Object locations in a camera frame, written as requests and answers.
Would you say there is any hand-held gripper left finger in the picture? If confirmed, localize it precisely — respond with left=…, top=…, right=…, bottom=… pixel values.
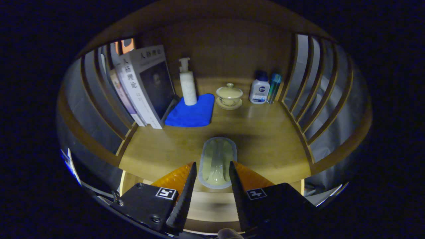
left=111, top=162, right=197, bottom=233

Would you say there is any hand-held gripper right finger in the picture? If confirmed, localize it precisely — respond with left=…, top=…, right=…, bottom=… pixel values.
left=229, top=161, right=316, bottom=233

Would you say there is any wooden countertop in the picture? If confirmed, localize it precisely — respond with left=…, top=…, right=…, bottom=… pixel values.
left=119, top=77, right=312, bottom=194

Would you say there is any wooden cabinet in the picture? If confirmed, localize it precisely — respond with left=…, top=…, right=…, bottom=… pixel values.
left=56, top=0, right=372, bottom=236

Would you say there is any blue folded cloth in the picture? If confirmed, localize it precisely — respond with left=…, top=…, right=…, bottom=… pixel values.
left=165, top=93, right=215, bottom=127

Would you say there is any beige lidded teacup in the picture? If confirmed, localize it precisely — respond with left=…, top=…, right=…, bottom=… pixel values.
left=215, top=83, right=243, bottom=110

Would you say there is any white lotion bottle blue cap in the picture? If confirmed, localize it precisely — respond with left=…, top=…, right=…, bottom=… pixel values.
left=249, top=71, right=270, bottom=105

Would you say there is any white pump bottle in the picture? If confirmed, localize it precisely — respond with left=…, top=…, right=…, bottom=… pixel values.
left=179, top=57, right=198, bottom=106

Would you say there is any teal spray can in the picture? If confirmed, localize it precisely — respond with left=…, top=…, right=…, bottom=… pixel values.
left=267, top=73, right=282, bottom=104

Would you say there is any thin purple book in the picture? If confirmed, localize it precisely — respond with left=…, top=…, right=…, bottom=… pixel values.
left=109, top=68, right=146, bottom=127

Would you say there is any thick white book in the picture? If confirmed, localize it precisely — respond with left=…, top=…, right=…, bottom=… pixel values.
left=119, top=45, right=176, bottom=129

